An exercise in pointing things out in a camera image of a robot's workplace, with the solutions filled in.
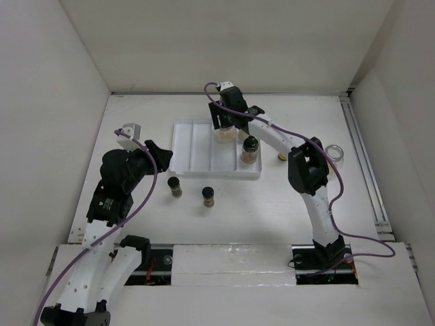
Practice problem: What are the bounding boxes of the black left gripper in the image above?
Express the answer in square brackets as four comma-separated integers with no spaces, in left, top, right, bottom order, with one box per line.
[124,139,171,192]

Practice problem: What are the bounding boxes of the round glass jar silver lid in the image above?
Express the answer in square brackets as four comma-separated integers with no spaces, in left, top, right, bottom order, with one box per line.
[213,126,237,143]

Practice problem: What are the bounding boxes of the black-cap bottle white powder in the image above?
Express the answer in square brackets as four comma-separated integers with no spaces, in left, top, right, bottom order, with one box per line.
[238,129,249,141]

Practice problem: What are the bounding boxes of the black-cap bottle tan powder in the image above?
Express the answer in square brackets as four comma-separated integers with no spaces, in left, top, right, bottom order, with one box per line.
[241,136,260,164]

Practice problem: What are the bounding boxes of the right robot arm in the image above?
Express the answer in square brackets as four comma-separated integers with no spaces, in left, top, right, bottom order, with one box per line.
[204,81,345,269]

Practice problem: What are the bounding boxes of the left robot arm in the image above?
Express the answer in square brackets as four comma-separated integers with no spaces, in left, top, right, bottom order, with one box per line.
[33,134,173,325]

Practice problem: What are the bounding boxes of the small black-lid spice jar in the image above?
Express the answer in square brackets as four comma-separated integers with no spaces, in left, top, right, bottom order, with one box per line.
[167,177,182,198]

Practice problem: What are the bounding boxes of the white divided organizer tray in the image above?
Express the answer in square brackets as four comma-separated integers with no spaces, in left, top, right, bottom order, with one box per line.
[169,119,262,179]

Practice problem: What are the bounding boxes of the small brown spice jar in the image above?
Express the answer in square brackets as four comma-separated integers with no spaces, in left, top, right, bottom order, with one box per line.
[202,186,215,207]

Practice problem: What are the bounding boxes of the yellow bottle beige cap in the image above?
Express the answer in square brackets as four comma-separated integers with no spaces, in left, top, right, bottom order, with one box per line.
[277,153,288,162]

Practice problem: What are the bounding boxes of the white foam front block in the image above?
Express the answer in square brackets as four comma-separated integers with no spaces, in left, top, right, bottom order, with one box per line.
[171,244,296,287]

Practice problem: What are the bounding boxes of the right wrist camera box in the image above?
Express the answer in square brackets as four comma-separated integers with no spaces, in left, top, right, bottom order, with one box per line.
[216,81,234,92]

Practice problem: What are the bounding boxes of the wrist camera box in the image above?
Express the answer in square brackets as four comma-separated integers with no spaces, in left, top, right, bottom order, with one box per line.
[116,123,141,151]
[216,81,234,92]

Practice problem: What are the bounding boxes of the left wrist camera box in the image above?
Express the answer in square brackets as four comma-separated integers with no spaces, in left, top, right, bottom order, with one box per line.
[116,123,141,151]

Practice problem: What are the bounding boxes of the aluminium rail right side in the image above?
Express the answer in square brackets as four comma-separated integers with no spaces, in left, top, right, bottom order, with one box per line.
[338,92,396,242]

